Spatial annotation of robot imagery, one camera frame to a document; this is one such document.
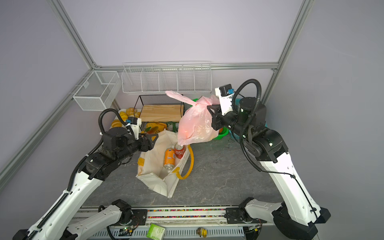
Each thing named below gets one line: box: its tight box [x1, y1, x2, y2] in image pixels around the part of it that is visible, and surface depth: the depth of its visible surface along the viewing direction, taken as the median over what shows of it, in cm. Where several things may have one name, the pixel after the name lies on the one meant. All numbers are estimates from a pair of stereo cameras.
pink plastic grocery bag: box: [165, 91, 219, 146], surface depth 58 cm
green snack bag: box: [166, 121, 179, 133], surface depth 107 cm
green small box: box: [146, 223, 166, 240], surface depth 70 cm
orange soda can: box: [163, 147, 176, 170], surface depth 91 cm
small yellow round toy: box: [197, 227, 208, 238], surface depth 69 cm
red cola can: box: [174, 143, 186, 160], surface depth 89 cm
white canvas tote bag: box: [135, 129, 190, 198], surface depth 80 cm
